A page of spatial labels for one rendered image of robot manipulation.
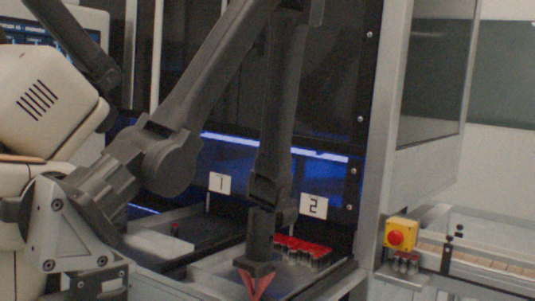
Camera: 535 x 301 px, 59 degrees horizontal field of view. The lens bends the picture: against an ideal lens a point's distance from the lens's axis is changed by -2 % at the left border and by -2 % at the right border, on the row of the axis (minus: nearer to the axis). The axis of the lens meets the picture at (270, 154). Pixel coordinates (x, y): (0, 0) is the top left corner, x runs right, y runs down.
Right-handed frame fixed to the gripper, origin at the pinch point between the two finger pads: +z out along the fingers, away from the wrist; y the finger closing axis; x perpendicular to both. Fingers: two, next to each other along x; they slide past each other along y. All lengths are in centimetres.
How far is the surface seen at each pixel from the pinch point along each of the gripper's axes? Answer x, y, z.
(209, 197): 52, 46, -4
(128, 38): 88, 37, -57
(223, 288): 9.1, 0.8, 1.1
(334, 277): -7.8, 23.4, 0.1
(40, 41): 88, 4, -52
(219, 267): 18.7, 11.4, 1.9
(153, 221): 54, 22, 0
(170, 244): 36.5, 12.0, 0.7
